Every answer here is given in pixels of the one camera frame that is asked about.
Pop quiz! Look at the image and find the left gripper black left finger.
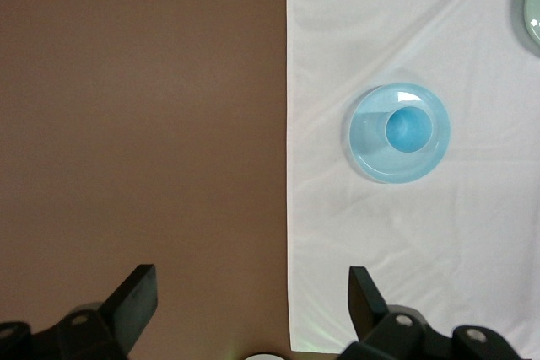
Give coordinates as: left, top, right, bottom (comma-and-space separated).
0, 264, 159, 360

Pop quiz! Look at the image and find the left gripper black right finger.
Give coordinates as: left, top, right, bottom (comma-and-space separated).
340, 266, 529, 360

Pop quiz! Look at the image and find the blue plastic cup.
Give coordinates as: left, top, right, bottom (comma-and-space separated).
357, 106, 435, 155

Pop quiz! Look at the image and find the blue round plate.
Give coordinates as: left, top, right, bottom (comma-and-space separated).
348, 82, 451, 185

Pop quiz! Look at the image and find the green round plate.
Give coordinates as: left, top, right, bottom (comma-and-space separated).
511, 0, 540, 58

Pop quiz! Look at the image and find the white square cloth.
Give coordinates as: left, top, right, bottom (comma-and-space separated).
285, 0, 540, 355

